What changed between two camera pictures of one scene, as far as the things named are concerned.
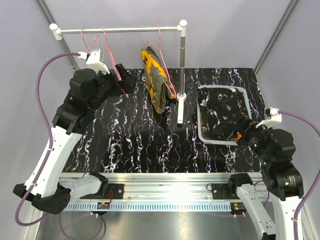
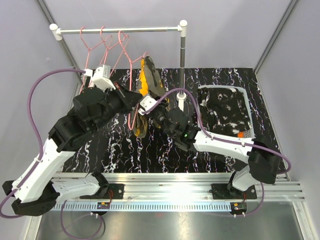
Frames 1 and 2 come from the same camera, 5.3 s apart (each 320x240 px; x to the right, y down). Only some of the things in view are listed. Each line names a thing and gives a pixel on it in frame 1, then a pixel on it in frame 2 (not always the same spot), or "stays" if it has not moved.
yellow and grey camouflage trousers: (159, 89) -> (151, 82)
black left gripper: (129, 80) -> (126, 98)
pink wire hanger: (115, 63) -> (127, 36)
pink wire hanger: (175, 96) -> (130, 62)
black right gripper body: (252, 136) -> (161, 117)
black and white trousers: (220, 110) stays
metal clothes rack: (57, 31) stays
